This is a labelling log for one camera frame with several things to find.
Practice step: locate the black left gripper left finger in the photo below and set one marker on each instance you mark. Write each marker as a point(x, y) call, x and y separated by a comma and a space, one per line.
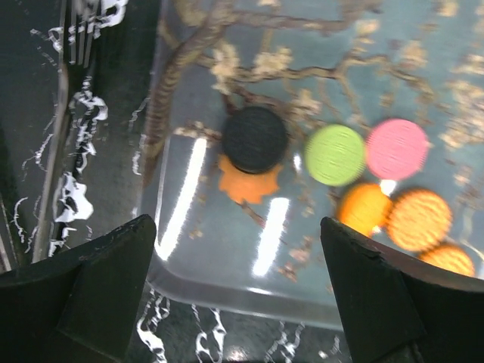
point(80, 305)

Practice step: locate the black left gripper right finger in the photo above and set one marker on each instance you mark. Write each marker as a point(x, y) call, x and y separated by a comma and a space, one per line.
point(395, 308)

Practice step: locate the orange round striped cookie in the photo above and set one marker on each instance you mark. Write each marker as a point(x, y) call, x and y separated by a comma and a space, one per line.
point(449, 257)

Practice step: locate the orange fish-shaped cookie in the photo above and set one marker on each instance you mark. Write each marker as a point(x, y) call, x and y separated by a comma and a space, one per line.
point(364, 208)

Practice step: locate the orange flower-shaped cookie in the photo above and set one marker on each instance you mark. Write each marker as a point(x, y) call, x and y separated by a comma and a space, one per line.
point(244, 187)

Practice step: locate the black sandwich cookie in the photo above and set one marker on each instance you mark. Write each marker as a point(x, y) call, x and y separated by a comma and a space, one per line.
point(254, 139)

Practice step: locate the pink round cookie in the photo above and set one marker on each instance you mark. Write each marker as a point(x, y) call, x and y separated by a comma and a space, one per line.
point(396, 149)

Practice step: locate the green round cookie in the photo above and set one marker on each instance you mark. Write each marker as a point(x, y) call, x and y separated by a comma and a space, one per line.
point(335, 155)

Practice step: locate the floral blue serving tray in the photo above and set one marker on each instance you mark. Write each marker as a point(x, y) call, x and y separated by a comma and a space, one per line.
point(313, 63)

